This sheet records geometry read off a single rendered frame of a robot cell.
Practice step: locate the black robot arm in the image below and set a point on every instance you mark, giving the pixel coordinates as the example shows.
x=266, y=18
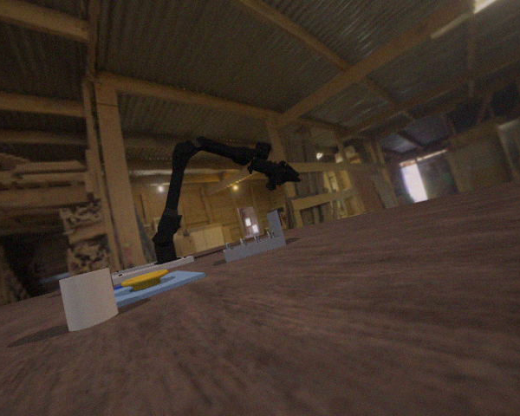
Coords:
x=169, y=222

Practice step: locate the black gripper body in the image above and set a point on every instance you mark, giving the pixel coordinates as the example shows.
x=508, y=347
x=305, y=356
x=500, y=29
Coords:
x=276, y=170

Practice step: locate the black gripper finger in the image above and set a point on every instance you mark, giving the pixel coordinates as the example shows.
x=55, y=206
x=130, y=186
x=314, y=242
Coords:
x=292, y=169
x=290, y=177

